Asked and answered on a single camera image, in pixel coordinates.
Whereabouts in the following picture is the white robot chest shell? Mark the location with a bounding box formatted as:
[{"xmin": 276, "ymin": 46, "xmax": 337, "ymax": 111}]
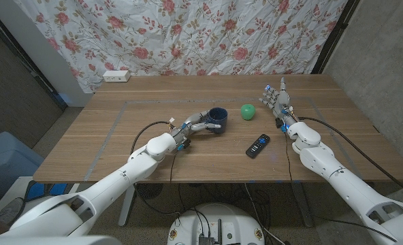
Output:
[{"xmin": 0, "ymin": 235, "xmax": 123, "ymax": 245}]

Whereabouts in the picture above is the blue floor mat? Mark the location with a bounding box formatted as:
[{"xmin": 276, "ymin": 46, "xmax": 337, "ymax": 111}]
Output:
[{"xmin": 27, "ymin": 182, "xmax": 68, "ymax": 201}]

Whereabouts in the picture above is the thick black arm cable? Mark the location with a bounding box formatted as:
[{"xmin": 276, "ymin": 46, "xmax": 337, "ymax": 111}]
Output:
[
  {"xmin": 298, "ymin": 116, "xmax": 403, "ymax": 201},
  {"xmin": 130, "ymin": 120, "xmax": 180, "ymax": 217}
]

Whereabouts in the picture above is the black round floor disc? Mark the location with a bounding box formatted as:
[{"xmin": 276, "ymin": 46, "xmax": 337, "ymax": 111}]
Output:
[{"xmin": 136, "ymin": 182, "xmax": 164, "ymax": 200}]

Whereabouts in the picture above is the black backdrop stand pole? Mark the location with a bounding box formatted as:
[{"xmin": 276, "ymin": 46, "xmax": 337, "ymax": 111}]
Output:
[{"xmin": 310, "ymin": 0, "xmax": 361, "ymax": 75}]

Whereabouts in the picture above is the blue plastic bin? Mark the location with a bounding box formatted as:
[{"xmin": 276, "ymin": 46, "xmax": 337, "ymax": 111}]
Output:
[{"xmin": 0, "ymin": 131, "xmax": 46, "ymax": 195}]

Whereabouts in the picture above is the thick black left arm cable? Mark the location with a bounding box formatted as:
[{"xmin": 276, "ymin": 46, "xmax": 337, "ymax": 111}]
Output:
[{"xmin": 130, "ymin": 120, "xmax": 180, "ymax": 217}]

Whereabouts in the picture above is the grey table leg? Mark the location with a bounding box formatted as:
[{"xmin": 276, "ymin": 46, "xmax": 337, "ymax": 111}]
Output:
[{"xmin": 289, "ymin": 182, "xmax": 315, "ymax": 228}]

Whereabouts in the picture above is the floral backdrop cloth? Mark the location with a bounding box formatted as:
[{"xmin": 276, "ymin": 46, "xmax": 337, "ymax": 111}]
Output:
[{"xmin": 14, "ymin": 0, "xmax": 349, "ymax": 93}]

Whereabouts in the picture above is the grey finned box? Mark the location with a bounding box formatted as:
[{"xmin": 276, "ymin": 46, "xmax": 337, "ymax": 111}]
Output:
[{"xmin": 197, "ymin": 234, "xmax": 216, "ymax": 245}]

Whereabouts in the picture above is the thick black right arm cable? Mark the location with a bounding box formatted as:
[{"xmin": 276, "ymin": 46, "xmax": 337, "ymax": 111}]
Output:
[{"xmin": 298, "ymin": 116, "xmax": 403, "ymax": 201}]

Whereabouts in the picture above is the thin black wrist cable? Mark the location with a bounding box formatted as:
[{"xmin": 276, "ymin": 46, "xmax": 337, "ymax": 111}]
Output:
[
  {"xmin": 283, "ymin": 131, "xmax": 295, "ymax": 184},
  {"xmin": 169, "ymin": 151, "xmax": 179, "ymax": 186}
]

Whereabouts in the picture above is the white power strip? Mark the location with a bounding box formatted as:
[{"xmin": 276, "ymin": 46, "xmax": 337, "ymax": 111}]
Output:
[{"xmin": 102, "ymin": 69, "xmax": 131, "ymax": 83}]

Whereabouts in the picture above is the dark blue ceramic mug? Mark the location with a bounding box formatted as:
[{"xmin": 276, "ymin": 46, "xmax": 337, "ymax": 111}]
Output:
[{"xmin": 206, "ymin": 107, "xmax": 229, "ymax": 135}]

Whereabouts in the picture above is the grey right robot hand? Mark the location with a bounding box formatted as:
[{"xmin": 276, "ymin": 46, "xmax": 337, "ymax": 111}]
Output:
[{"xmin": 258, "ymin": 76, "xmax": 300, "ymax": 133}]

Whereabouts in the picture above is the black floor cable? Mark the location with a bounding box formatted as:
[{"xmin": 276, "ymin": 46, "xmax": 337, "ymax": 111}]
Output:
[{"xmin": 315, "ymin": 215, "xmax": 399, "ymax": 243}]

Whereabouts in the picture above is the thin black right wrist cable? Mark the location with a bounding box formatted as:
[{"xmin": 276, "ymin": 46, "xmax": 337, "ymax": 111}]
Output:
[{"xmin": 283, "ymin": 131, "xmax": 295, "ymax": 184}]

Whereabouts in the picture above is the white floor sheet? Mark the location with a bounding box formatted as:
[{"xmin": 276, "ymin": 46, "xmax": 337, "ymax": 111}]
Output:
[{"xmin": 0, "ymin": 176, "xmax": 35, "ymax": 215}]

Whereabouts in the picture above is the green apple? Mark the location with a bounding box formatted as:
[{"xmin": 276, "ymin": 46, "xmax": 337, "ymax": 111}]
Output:
[{"xmin": 240, "ymin": 103, "xmax": 257, "ymax": 121}]

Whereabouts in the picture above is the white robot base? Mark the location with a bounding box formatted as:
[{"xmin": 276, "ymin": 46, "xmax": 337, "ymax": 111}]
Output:
[{"xmin": 167, "ymin": 203, "xmax": 265, "ymax": 245}]

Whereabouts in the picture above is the white table leg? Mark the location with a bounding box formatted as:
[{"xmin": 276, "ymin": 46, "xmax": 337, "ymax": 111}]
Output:
[{"xmin": 118, "ymin": 185, "xmax": 138, "ymax": 228}]

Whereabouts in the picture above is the white upright panel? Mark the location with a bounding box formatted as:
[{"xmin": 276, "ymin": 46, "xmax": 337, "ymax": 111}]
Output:
[{"xmin": 0, "ymin": 0, "xmax": 93, "ymax": 108}]

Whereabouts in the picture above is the black TV remote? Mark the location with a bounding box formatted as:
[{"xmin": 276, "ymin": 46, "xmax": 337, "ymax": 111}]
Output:
[{"xmin": 245, "ymin": 133, "xmax": 271, "ymax": 159}]

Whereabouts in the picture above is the thin black left wrist cable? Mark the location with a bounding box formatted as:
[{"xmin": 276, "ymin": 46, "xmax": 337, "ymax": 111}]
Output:
[{"xmin": 169, "ymin": 151, "xmax": 179, "ymax": 186}]

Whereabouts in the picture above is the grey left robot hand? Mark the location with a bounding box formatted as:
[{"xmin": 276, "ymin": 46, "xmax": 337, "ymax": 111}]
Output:
[{"xmin": 169, "ymin": 110, "xmax": 223, "ymax": 152}]

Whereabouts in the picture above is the grey sneaker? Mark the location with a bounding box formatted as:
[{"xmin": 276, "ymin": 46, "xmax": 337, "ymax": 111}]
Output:
[{"xmin": 0, "ymin": 197, "xmax": 26, "ymax": 225}]

